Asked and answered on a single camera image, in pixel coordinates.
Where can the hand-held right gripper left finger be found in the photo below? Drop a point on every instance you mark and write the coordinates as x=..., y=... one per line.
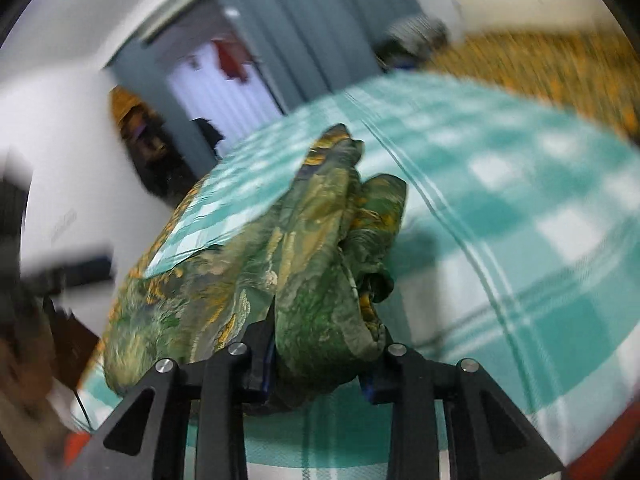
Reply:
x=265, y=365

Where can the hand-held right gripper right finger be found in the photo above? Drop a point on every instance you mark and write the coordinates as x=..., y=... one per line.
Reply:
x=372, y=385

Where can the green landscape print jacket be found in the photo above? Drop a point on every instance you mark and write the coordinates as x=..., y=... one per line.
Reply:
x=310, y=270

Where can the pile of clothes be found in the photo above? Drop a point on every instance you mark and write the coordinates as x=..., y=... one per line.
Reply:
x=415, y=35

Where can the dark furniture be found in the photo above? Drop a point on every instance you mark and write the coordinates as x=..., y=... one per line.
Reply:
x=150, y=150

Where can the teal plaid blanket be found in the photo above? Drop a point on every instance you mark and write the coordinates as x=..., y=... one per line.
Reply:
x=500, y=210

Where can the red hanging garment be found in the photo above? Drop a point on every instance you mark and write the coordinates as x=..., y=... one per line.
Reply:
x=231, y=57

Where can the grey curtain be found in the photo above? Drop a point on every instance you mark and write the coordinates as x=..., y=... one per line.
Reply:
x=320, y=20

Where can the orange floral bed sheet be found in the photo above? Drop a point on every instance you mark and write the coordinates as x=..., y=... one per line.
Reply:
x=540, y=70

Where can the white door frame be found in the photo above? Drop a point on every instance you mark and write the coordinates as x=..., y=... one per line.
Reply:
x=175, y=25

